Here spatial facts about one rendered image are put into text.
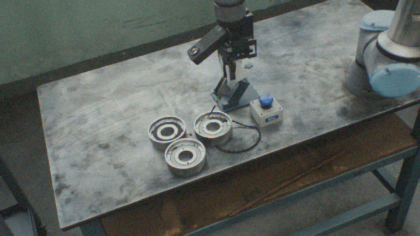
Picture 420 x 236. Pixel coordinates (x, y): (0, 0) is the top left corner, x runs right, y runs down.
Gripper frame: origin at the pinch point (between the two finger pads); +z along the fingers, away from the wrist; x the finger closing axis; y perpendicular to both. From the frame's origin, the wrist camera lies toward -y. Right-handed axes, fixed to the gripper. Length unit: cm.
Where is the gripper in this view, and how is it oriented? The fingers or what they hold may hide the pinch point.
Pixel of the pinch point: (227, 83)
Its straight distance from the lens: 122.4
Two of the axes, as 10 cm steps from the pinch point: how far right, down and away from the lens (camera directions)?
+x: -3.4, -6.2, 7.1
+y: 9.3, -3.0, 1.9
